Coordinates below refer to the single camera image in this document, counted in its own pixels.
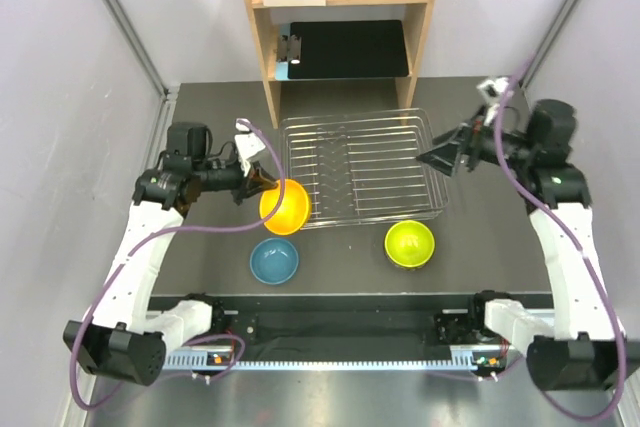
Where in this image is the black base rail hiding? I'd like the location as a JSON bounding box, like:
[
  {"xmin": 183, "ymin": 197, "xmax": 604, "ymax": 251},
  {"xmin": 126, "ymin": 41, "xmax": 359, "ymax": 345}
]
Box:
[{"xmin": 149, "ymin": 294, "xmax": 556, "ymax": 363}]

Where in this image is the purple cable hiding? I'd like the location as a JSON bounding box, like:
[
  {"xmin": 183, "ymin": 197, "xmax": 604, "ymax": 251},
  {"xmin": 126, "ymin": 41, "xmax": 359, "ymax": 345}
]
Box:
[
  {"xmin": 492, "ymin": 54, "xmax": 627, "ymax": 422},
  {"xmin": 68, "ymin": 118, "xmax": 287, "ymax": 412}
]

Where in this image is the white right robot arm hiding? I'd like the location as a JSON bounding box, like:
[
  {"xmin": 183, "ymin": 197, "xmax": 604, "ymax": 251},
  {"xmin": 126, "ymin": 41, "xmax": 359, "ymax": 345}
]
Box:
[{"xmin": 416, "ymin": 100, "xmax": 637, "ymax": 391}]

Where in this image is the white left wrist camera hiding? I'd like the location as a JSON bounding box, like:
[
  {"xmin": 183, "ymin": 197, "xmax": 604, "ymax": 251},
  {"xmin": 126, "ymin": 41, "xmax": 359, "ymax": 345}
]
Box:
[{"xmin": 234, "ymin": 118, "xmax": 266, "ymax": 177}]

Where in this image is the black clipboard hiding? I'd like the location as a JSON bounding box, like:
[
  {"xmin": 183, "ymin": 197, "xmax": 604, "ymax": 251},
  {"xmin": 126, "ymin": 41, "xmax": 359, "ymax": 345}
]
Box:
[{"xmin": 274, "ymin": 20, "xmax": 410, "ymax": 81}]

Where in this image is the green bowl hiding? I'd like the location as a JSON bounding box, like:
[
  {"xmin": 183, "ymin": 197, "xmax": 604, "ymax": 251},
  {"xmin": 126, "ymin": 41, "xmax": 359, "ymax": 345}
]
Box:
[{"xmin": 383, "ymin": 220, "xmax": 436, "ymax": 271}]

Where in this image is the metal wire dish rack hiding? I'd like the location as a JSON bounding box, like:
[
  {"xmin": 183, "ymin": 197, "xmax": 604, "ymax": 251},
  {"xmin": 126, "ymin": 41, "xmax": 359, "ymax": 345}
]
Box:
[{"xmin": 280, "ymin": 108, "xmax": 448, "ymax": 229}]

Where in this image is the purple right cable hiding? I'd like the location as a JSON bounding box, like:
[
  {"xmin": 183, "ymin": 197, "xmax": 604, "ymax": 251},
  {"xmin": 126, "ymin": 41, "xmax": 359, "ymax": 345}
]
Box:
[{"xmin": 492, "ymin": 54, "xmax": 627, "ymax": 422}]

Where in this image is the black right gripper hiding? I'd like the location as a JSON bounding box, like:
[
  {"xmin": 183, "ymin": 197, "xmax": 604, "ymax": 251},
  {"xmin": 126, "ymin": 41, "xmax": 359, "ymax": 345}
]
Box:
[{"xmin": 413, "ymin": 103, "xmax": 534, "ymax": 179}]

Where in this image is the blue bowl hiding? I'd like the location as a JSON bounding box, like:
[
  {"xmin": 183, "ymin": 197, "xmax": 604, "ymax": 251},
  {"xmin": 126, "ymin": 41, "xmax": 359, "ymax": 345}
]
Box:
[{"xmin": 249, "ymin": 238, "xmax": 299, "ymax": 285}]

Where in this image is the orange bowl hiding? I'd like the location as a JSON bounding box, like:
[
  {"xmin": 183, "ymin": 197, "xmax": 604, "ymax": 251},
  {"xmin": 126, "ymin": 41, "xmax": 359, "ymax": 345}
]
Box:
[{"xmin": 259, "ymin": 179, "xmax": 312, "ymax": 236}]

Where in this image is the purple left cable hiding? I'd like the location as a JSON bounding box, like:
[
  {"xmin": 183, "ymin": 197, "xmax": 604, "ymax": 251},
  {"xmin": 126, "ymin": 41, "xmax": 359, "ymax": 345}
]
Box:
[{"xmin": 68, "ymin": 118, "xmax": 287, "ymax": 412}]

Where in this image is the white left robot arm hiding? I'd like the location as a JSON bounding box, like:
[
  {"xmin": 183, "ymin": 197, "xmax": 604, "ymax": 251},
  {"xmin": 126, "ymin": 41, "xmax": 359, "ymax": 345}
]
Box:
[{"xmin": 63, "ymin": 118, "xmax": 284, "ymax": 386}]

